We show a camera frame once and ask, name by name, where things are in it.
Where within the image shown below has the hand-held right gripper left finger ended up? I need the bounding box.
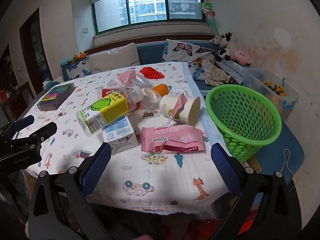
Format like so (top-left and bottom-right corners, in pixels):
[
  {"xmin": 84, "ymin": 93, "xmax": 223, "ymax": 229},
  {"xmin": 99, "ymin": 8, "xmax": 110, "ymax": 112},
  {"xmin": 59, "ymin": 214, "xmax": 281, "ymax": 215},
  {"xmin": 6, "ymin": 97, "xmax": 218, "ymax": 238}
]
[{"xmin": 27, "ymin": 142, "xmax": 113, "ymax": 240}]

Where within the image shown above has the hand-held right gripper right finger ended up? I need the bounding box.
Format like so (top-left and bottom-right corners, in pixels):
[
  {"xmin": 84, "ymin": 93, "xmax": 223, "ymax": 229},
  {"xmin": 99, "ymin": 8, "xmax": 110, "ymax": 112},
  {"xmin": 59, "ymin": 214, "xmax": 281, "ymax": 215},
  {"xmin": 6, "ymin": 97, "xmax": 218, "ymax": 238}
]
[{"xmin": 207, "ymin": 142, "xmax": 298, "ymax": 240}]

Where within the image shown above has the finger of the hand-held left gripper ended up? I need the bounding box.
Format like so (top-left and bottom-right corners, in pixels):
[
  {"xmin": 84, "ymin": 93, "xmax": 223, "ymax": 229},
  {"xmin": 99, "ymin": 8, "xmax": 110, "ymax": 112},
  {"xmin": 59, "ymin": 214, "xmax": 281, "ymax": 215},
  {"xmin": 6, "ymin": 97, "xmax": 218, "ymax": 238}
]
[
  {"xmin": 13, "ymin": 115, "xmax": 35, "ymax": 132},
  {"xmin": 28, "ymin": 122, "xmax": 58, "ymax": 143}
]

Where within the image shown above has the green plastic mesh basket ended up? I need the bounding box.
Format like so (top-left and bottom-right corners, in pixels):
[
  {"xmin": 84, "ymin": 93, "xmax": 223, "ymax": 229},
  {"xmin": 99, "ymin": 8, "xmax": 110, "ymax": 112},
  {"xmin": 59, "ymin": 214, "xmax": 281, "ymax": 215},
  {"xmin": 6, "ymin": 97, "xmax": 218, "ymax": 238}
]
[{"xmin": 205, "ymin": 84, "xmax": 282, "ymax": 162}]

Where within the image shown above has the clear plastic dome lid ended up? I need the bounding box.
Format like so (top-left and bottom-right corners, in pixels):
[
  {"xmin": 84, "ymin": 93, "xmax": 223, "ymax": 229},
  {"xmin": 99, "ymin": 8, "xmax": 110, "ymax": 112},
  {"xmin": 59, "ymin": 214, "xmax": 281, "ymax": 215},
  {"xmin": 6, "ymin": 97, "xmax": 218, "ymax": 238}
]
[{"xmin": 168, "ymin": 89, "xmax": 188, "ymax": 99}]

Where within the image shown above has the pink and clear plastic bag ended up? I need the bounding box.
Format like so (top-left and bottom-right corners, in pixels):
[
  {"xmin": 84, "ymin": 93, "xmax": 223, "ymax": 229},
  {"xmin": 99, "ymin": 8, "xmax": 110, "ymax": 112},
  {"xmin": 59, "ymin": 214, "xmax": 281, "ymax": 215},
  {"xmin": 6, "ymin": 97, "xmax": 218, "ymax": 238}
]
[{"xmin": 107, "ymin": 70, "xmax": 150, "ymax": 91}]

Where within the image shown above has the black box of colourful pieces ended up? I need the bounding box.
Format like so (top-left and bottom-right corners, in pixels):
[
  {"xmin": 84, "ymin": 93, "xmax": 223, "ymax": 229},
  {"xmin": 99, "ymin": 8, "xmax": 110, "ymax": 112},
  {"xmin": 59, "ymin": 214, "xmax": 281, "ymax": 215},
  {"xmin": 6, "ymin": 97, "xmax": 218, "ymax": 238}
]
[{"xmin": 37, "ymin": 82, "xmax": 76, "ymax": 112}]

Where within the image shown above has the dark wooden shelf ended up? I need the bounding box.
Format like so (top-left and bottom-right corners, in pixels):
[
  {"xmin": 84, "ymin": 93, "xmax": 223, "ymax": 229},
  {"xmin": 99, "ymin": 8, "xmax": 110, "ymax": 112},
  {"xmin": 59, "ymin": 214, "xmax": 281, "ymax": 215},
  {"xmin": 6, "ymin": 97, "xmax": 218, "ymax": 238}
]
[{"xmin": 0, "ymin": 44, "xmax": 33, "ymax": 120}]

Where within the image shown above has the white and blue milk carton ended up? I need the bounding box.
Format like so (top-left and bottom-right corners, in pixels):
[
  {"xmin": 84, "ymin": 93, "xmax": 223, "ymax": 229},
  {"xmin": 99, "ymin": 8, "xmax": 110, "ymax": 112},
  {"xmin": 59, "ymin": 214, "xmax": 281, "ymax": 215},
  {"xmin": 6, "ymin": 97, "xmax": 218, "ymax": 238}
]
[{"xmin": 102, "ymin": 116, "xmax": 139, "ymax": 155}]

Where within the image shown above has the white cartoon printed blanket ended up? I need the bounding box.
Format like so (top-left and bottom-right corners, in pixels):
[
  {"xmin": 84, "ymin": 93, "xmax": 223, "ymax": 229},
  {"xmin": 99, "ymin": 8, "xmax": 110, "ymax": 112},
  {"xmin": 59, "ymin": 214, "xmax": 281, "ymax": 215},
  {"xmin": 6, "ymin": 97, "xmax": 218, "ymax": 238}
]
[{"xmin": 14, "ymin": 62, "xmax": 240, "ymax": 217}]

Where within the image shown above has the pink snack wrapper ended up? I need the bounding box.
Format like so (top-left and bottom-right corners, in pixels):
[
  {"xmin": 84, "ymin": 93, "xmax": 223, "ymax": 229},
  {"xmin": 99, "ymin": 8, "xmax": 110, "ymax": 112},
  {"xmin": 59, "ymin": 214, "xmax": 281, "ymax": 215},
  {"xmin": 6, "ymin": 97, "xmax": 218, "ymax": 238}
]
[{"xmin": 140, "ymin": 125, "xmax": 206, "ymax": 153}]

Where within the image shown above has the clear bottle with yellow label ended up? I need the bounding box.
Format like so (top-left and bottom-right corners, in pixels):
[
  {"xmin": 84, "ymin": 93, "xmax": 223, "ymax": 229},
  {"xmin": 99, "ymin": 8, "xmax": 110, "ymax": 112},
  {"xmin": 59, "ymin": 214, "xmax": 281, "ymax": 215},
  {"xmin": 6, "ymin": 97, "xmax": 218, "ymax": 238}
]
[{"xmin": 76, "ymin": 86, "xmax": 144, "ymax": 137}]

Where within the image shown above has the blue floor cushion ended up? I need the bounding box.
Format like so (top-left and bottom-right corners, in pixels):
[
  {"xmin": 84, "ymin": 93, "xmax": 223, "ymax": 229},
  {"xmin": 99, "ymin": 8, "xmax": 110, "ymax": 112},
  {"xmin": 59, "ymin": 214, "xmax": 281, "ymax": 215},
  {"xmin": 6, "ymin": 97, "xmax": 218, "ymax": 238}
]
[{"xmin": 255, "ymin": 121, "xmax": 305, "ymax": 184}]

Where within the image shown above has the small butterfly print pillow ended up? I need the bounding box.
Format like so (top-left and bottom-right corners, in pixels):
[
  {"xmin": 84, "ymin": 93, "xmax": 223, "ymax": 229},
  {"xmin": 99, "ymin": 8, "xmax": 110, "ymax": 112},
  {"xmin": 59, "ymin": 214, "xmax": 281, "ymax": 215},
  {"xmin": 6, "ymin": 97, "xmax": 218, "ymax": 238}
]
[{"xmin": 67, "ymin": 56, "xmax": 92, "ymax": 80}]

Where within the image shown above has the white paper cup pink lid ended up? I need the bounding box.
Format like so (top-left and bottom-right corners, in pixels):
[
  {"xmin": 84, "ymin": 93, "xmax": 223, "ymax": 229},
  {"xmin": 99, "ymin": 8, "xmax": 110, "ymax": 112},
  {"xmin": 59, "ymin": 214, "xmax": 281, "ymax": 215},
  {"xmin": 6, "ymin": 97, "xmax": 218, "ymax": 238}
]
[{"xmin": 159, "ymin": 92, "xmax": 201, "ymax": 128}]

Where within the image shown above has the dark wooden door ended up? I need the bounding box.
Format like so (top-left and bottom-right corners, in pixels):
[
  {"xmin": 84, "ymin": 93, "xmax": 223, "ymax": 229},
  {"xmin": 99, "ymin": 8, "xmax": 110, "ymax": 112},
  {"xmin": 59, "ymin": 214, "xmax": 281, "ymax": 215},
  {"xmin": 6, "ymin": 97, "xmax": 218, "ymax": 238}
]
[{"xmin": 19, "ymin": 7, "xmax": 54, "ymax": 85}]

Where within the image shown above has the clear round plastic container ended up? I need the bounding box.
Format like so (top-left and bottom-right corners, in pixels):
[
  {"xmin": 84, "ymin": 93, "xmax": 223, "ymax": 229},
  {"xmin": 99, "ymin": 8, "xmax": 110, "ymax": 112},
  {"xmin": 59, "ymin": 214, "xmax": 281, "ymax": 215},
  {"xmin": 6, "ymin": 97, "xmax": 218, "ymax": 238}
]
[{"xmin": 141, "ymin": 87, "xmax": 161, "ymax": 109}]

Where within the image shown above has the clear plastic storage bin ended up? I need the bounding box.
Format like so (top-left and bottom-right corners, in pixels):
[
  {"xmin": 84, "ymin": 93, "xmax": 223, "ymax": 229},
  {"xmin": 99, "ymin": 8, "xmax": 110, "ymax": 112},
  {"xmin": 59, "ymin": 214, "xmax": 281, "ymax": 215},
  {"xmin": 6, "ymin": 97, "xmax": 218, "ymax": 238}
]
[{"xmin": 242, "ymin": 67, "xmax": 300, "ymax": 120}]

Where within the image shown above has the beige patterned garment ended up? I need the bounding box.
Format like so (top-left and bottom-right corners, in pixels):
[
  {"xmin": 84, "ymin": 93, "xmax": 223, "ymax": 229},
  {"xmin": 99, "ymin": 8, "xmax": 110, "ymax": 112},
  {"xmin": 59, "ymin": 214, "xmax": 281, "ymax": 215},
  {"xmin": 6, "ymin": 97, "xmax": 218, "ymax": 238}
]
[{"xmin": 202, "ymin": 60, "xmax": 234, "ymax": 85}]

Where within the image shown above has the yellow toy truck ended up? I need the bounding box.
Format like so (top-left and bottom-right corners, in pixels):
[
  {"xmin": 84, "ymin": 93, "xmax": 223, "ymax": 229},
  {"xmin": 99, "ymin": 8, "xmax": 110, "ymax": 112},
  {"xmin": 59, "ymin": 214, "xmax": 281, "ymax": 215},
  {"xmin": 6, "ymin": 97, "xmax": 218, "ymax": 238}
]
[{"xmin": 262, "ymin": 80, "xmax": 286, "ymax": 98}]

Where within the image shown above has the beige pillow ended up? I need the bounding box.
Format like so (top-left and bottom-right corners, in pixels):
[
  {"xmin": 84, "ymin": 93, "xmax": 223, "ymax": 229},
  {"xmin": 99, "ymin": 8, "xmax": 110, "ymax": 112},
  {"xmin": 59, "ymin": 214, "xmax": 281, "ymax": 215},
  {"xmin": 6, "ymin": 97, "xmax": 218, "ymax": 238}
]
[{"xmin": 89, "ymin": 43, "xmax": 141, "ymax": 74}]

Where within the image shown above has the orange fruit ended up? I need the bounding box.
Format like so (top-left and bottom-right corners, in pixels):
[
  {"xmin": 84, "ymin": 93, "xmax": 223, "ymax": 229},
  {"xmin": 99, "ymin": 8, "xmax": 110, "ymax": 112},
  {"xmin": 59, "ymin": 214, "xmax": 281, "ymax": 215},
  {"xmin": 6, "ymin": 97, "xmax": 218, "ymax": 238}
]
[{"xmin": 152, "ymin": 84, "xmax": 168, "ymax": 96}]

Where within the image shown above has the pink plush toy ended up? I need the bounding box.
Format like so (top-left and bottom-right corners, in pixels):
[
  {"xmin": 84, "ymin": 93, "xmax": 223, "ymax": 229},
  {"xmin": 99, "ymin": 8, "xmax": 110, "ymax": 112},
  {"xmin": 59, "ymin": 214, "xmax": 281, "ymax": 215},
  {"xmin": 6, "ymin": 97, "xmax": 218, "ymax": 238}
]
[{"xmin": 231, "ymin": 50, "xmax": 252, "ymax": 65}]

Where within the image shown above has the red foam fruit net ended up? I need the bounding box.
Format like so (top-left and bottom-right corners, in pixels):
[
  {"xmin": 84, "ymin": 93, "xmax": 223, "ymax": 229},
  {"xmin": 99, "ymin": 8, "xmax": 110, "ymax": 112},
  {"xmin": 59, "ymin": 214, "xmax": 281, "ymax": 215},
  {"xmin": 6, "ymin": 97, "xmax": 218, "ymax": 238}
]
[{"xmin": 139, "ymin": 66, "xmax": 166, "ymax": 80}]

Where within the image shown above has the black and white cow plush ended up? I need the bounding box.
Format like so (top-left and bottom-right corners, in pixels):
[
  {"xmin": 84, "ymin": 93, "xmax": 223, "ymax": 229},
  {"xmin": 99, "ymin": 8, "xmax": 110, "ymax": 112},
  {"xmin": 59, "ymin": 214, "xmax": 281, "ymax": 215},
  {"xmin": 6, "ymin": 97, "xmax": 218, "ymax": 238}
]
[
  {"xmin": 209, "ymin": 35, "xmax": 225, "ymax": 47},
  {"xmin": 215, "ymin": 32, "xmax": 238, "ymax": 62}
]

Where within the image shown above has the large butterfly print pillow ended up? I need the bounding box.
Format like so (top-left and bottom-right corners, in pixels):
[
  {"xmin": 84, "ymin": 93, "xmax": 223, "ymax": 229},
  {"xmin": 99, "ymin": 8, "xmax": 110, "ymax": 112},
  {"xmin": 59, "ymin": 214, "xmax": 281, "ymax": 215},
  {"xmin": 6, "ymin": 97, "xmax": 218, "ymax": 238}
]
[{"xmin": 162, "ymin": 39, "xmax": 218, "ymax": 82}]

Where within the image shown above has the blue sofa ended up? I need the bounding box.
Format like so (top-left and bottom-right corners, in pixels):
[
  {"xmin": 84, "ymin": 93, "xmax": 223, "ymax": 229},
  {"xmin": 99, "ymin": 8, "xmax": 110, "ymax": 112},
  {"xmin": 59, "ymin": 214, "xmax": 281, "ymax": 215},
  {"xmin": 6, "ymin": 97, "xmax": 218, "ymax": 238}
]
[{"xmin": 60, "ymin": 41, "xmax": 244, "ymax": 93}]

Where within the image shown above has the green pinwheel toy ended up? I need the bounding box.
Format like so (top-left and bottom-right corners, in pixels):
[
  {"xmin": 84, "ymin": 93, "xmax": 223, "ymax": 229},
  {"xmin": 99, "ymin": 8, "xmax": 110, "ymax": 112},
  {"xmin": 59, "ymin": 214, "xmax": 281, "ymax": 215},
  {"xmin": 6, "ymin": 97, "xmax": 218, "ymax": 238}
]
[{"xmin": 201, "ymin": 0, "xmax": 218, "ymax": 34}]

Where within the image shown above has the green framed window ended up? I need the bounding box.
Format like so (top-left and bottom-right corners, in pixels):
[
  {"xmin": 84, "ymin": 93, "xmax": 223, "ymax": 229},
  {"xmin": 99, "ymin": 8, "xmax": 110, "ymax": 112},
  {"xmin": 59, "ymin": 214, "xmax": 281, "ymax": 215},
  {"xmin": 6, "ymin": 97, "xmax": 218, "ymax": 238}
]
[{"xmin": 91, "ymin": 0, "xmax": 204, "ymax": 34}]

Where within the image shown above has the white cord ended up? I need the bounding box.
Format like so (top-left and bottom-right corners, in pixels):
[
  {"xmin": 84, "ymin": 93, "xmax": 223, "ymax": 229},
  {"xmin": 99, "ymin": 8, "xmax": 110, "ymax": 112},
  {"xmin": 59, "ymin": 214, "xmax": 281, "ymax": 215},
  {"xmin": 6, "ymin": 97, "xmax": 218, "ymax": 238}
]
[{"xmin": 279, "ymin": 149, "xmax": 297, "ymax": 178}]

